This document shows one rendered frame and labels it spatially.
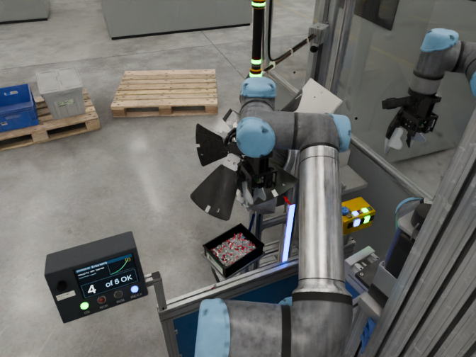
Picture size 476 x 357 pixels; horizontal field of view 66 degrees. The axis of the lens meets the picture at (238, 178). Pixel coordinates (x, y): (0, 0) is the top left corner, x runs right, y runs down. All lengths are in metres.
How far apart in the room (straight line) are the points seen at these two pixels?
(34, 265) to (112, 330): 0.83
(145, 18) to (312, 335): 6.62
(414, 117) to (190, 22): 6.23
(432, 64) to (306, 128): 0.47
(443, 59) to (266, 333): 0.79
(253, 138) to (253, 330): 0.34
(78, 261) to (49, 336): 1.48
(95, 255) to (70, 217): 2.09
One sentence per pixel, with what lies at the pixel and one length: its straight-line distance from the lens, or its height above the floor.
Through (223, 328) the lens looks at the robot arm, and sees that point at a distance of 0.57.
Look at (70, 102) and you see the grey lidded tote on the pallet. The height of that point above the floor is 0.32.
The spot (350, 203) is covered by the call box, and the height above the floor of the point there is 1.07.
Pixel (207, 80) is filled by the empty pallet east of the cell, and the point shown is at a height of 0.14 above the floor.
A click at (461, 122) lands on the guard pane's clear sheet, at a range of 1.69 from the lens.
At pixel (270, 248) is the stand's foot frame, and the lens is 2.68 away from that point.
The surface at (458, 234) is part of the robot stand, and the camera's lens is 0.71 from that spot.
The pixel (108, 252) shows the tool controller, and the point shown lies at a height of 1.25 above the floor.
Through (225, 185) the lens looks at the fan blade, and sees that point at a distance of 1.68.
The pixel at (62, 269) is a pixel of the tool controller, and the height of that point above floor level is 1.25.
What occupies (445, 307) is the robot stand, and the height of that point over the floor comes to 1.51.
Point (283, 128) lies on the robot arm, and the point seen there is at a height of 1.75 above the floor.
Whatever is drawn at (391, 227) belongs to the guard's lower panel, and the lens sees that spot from 2.12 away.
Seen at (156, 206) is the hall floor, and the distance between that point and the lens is 3.15.
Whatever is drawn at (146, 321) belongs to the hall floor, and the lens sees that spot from 2.49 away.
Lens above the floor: 2.12
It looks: 39 degrees down
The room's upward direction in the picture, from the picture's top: 1 degrees clockwise
